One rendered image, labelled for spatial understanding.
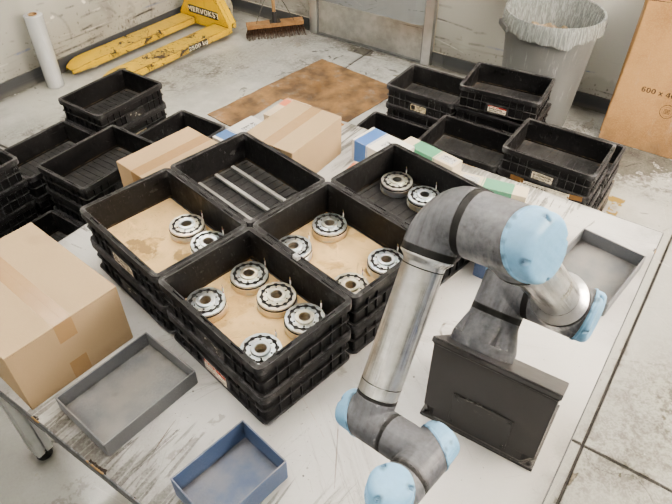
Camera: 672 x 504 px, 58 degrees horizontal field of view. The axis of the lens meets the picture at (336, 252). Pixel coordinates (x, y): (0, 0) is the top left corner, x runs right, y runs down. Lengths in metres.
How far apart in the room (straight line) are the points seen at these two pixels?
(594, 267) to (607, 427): 0.74
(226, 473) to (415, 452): 0.57
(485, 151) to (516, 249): 2.15
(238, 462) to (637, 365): 1.80
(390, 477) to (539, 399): 0.45
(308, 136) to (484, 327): 1.07
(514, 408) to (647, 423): 1.29
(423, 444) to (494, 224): 0.38
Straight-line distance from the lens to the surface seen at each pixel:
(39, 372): 1.66
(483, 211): 0.97
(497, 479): 1.51
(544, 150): 2.94
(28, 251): 1.83
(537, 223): 0.95
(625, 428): 2.58
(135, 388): 1.66
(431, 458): 1.05
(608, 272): 2.04
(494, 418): 1.44
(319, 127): 2.23
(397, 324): 1.05
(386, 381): 1.08
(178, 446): 1.55
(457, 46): 4.62
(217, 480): 1.48
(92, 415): 1.65
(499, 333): 1.39
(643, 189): 3.77
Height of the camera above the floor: 2.00
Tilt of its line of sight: 42 degrees down
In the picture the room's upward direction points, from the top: straight up
